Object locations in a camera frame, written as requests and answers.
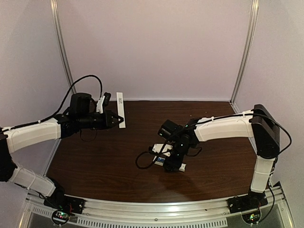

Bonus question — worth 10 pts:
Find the white remote control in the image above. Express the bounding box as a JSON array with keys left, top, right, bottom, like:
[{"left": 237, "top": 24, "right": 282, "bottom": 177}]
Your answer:
[{"left": 153, "top": 156, "right": 186, "bottom": 172}]

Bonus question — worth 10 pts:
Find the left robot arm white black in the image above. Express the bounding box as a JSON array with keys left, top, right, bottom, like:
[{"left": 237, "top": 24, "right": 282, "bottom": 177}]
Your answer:
[{"left": 0, "top": 92, "right": 125, "bottom": 197}]

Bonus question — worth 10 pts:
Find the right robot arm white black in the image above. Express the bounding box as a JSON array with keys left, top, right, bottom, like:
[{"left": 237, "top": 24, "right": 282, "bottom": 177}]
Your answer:
[{"left": 152, "top": 104, "right": 280, "bottom": 197}]

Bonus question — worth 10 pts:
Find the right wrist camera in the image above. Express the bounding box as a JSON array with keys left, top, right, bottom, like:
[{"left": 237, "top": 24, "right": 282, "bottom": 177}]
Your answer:
[{"left": 149, "top": 143, "right": 173, "bottom": 157}]

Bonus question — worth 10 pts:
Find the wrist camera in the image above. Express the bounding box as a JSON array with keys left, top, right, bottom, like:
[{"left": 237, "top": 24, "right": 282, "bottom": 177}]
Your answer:
[
  {"left": 149, "top": 143, "right": 173, "bottom": 157},
  {"left": 96, "top": 92, "right": 111, "bottom": 114}
]

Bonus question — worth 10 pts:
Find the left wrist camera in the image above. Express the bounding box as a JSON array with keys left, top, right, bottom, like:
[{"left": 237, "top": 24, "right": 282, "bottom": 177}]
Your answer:
[{"left": 96, "top": 92, "right": 111, "bottom": 114}]

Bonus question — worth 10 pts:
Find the left black braided cable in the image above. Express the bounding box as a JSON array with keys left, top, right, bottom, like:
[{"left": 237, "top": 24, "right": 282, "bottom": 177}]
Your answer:
[{"left": 0, "top": 75, "right": 104, "bottom": 133}]

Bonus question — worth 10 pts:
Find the black braided cable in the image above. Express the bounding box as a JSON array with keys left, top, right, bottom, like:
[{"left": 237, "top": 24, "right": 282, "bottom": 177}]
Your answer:
[
  {"left": 0, "top": 75, "right": 104, "bottom": 133},
  {"left": 135, "top": 114, "right": 292, "bottom": 170}
]

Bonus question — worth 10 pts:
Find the front aluminium rail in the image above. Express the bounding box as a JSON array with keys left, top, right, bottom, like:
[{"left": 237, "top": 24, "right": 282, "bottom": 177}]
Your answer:
[{"left": 17, "top": 186, "right": 295, "bottom": 228}]

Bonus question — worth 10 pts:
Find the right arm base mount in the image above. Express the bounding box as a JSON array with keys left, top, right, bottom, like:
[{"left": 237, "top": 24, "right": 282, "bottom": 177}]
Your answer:
[{"left": 227, "top": 192, "right": 268, "bottom": 226}]

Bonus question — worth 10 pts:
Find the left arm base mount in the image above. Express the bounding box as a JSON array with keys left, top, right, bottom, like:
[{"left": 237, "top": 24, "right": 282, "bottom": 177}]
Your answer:
[{"left": 40, "top": 195, "right": 85, "bottom": 226}]

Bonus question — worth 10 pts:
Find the right black braided cable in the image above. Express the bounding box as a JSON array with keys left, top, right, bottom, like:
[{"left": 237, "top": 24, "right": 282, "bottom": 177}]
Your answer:
[{"left": 135, "top": 114, "right": 292, "bottom": 170}]

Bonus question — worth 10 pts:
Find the left aluminium frame post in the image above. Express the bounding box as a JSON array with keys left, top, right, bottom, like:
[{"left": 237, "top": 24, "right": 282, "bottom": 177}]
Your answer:
[{"left": 50, "top": 0, "right": 76, "bottom": 94}]

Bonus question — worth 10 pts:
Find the aluminium frame post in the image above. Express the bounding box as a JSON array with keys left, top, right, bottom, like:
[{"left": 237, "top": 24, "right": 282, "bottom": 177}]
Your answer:
[
  {"left": 230, "top": 0, "right": 259, "bottom": 105},
  {"left": 50, "top": 0, "right": 76, "bottom": 94}
]

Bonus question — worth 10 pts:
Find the right aluminium frame post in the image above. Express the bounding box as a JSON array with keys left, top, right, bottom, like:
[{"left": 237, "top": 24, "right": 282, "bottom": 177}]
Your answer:
[{"left": 230, "top": 0, "right": 259, "bottom": 105}]

